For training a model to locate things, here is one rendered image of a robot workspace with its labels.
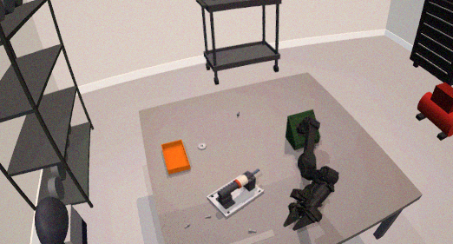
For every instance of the white ring washer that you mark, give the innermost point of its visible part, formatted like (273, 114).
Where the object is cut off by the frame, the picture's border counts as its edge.
(200, 146)

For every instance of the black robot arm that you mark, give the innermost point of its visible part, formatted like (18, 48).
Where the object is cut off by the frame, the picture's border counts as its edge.
(308, 168)

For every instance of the orange open tray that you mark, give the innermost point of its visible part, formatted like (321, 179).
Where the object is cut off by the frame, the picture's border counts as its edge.
(175, 156)

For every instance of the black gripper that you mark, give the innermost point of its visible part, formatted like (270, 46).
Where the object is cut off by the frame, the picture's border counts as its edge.
(309, 213)

